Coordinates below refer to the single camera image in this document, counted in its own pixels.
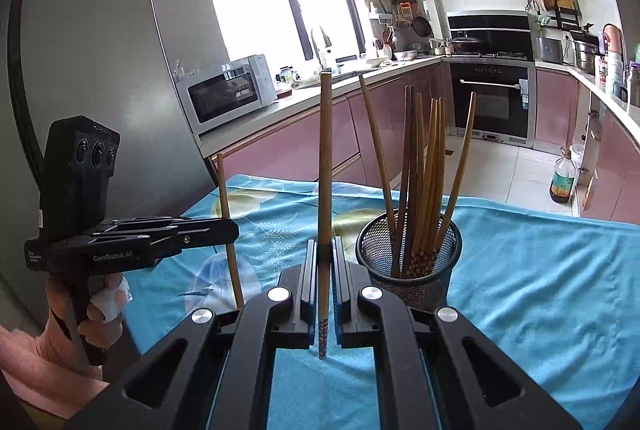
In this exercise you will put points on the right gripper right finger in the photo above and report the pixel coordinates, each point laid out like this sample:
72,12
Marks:
435,370

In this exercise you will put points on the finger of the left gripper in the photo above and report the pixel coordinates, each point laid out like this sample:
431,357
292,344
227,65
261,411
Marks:
172,241
148,223

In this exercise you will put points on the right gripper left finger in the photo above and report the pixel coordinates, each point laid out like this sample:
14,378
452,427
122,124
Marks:
212,371

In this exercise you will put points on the pink sleeve left forearm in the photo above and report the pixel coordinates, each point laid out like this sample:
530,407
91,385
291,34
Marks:
41,373

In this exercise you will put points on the person's left hand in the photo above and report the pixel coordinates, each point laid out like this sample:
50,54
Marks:
102,326

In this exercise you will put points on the black mesh utensil holder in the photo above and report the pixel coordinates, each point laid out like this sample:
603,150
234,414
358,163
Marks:
421,280

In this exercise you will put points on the white microwave oven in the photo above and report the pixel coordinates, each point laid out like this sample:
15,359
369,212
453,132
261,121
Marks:
211,97

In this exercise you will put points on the blue floral tablecloth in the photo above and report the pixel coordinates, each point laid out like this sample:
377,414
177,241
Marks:
558,294

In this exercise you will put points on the grey refrigerator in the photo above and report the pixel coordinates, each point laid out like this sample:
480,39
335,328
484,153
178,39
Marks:
105,60

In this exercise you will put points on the cooking oil bottle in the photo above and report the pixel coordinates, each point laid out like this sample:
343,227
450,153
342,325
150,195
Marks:
563,178

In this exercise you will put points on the black built-in oven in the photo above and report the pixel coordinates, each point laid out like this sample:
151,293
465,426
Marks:
505,91

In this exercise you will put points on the black frying pan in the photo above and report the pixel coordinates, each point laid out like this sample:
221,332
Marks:
422,27

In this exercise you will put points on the stainless steel pot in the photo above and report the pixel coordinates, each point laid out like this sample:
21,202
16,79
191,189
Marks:
585,55

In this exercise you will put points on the black camera module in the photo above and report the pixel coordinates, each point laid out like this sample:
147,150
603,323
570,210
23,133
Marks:
79,162

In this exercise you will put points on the black wall shelf rack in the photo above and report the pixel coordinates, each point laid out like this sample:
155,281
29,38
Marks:
555,14

